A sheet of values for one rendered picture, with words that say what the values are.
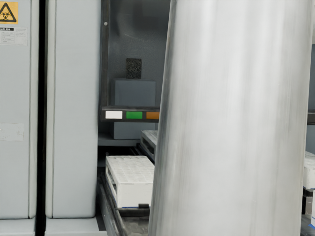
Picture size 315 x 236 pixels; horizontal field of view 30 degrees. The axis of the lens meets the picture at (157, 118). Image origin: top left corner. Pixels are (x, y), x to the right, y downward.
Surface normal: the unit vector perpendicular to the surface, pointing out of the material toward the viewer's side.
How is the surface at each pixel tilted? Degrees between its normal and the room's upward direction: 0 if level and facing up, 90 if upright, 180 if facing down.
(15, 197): 90
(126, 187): 90
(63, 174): 90
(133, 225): 0
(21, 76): 90
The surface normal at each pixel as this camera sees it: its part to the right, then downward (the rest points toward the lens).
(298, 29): 0.66, -0.04
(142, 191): 0.17, 0.12
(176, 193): -0.70, -0.17
